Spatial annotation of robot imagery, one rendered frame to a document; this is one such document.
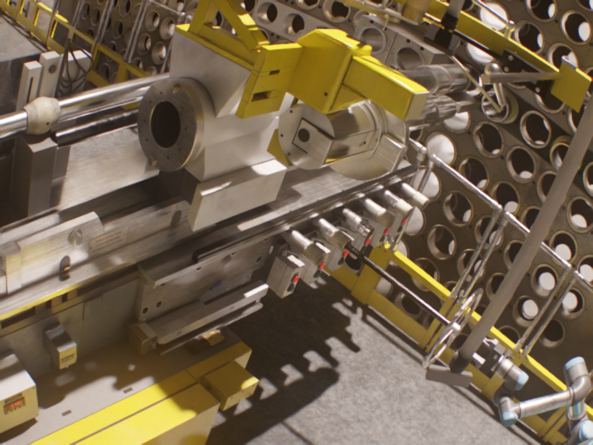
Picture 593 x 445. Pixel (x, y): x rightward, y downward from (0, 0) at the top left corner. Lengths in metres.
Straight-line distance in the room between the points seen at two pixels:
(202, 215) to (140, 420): 0.73
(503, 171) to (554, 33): 1.13
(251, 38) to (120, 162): 0.87
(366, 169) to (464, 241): 2.21
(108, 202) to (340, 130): 0.80
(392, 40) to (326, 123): 2.04
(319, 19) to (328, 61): 2.81
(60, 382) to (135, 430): 0.32
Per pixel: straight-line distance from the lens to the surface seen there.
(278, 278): 2.67
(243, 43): 1.91
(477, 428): 3.55
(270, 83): 1.92
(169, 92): 2.02
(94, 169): 2.44
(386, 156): 2.16
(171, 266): 2.16
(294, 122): 2.05
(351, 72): 1.88
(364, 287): 3.86
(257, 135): 2.20
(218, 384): 2.29
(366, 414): 3.26
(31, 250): 1.80
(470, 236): 4.36
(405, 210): 3.08
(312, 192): 2.78
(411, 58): 4.16
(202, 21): 2.03
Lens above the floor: 2.29
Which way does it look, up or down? 32 degrees down
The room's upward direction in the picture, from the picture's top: 22 degrees clockwise
